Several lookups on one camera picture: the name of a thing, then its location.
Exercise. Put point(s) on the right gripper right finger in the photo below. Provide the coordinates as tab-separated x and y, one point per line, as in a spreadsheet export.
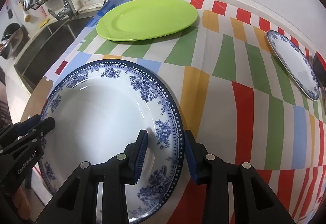
254	200

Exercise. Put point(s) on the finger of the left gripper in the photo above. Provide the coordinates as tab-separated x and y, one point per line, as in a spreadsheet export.
11	132
19	157

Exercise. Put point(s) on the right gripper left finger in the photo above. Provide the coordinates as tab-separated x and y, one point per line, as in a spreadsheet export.
76	200

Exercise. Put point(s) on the blue white plate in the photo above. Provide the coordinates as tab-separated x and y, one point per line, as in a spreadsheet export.
295	63
99	109

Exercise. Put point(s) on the red black bowl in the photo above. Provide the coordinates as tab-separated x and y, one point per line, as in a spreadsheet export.
319	68

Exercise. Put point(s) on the green plate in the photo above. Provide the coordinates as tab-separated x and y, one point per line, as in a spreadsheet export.
146	19

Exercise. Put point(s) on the steel kitchen sink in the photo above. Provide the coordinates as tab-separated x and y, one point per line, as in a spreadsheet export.
46	48

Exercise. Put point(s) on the colourful striped cloth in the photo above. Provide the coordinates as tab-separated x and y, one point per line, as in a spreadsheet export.
235	96

